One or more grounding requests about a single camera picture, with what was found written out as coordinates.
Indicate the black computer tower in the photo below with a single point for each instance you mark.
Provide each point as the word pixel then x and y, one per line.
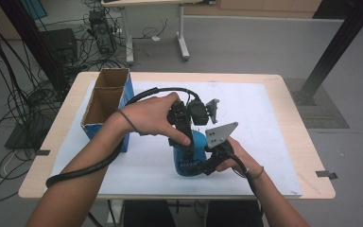
pixel 102 33

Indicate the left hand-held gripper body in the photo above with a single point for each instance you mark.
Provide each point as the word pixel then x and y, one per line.
pixel 198 112

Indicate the black wrist band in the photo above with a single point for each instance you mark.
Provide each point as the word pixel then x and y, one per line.
pixel 260 174
pixel 127 121

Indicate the person's left hand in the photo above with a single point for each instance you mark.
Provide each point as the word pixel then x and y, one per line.
pixel 151 116

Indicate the blue can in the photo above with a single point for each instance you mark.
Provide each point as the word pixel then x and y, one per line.
pixel 189 164

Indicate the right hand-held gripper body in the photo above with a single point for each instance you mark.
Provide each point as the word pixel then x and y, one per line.
pixel 220 134

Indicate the person's right hand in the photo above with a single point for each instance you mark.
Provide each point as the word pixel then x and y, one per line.
pixel 244 157

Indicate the blue cardboard box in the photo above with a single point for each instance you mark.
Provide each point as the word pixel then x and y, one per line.
pixel 107 104

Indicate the white table mat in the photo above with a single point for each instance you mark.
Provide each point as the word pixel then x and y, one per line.
pixel 258 126

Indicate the white background desk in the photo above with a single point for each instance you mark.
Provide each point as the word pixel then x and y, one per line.
pixel 181 34

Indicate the person's legs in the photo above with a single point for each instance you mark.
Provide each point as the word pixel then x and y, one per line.
pixel 233 214

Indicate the black tape strip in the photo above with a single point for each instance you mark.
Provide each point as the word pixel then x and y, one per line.
pixel 42 152
pixel 326 174

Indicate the black equipment box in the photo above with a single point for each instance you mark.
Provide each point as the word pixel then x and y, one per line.
pixel 60 44

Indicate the black metal post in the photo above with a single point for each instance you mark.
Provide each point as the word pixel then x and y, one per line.
pixel 334 47

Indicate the black stand base plate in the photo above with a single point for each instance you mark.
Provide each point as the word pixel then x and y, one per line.
pixel 22 138

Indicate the black metal stand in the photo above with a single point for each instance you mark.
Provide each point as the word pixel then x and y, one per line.
pixel 34 38

